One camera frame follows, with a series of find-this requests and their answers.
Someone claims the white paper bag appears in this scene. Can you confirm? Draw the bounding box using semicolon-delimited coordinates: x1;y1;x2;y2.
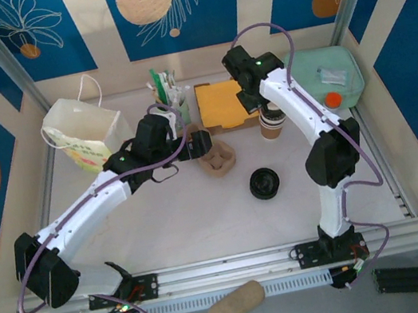
33;69;133;181

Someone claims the mint green utensil cup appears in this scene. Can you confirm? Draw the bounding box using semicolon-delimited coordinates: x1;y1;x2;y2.
154;95;194;132

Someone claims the wooden stirrer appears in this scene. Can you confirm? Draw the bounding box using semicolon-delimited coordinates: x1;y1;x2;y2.
146;78;165;109

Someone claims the yellow napkin stack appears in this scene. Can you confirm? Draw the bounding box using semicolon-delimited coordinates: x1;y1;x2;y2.
196;76;265;133

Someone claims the plain white wrapped straw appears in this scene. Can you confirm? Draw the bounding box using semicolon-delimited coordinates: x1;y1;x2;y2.
172;85;189;107
178;84;194;101

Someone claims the green wrapped straw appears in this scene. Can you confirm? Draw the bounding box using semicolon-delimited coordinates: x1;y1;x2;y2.
148;66;169;106

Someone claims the white printed wrapped straw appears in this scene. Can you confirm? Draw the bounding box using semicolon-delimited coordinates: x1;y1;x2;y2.
160;69;176;106
164;68;181;103

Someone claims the mint green zip pouch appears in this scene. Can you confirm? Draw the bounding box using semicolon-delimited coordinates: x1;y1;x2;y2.
280;39;370;117

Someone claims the brown paper cup stack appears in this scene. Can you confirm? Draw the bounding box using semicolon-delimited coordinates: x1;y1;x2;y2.
256;101;291;143

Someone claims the cardboard napkin tray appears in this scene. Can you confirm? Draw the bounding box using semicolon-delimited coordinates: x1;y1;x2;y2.
192;73;269;137

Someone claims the pulp cup carrier stack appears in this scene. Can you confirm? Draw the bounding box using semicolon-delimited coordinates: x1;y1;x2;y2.
195;138;241;182

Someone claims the small clear plastic packet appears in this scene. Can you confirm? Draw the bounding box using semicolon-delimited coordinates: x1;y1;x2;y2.
314;62;349;88

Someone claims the orange capped bottle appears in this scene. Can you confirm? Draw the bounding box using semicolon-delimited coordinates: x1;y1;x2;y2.
319;89;345;113

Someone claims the black cup lid stack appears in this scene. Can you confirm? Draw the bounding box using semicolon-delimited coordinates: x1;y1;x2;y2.
246;164;284;201

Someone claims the brown cork roll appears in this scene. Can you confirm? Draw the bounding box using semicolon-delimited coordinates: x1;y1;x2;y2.
202;278;269;313

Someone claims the black ridged block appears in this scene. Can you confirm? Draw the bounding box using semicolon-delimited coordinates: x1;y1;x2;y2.
371;261;418;303

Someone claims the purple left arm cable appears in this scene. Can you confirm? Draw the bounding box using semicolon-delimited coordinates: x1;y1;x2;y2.
0;98;221;313

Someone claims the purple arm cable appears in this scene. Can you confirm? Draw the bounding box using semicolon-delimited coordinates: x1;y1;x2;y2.
227;7;402;303
0;98;221;313

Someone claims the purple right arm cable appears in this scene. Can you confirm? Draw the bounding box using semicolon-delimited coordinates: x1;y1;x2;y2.
227;7;402;303

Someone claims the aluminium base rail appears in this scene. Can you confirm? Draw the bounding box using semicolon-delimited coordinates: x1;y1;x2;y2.
8;219;418;313

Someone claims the white slotted cable duct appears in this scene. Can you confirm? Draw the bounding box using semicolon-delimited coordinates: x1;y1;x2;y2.
74;267;335;313

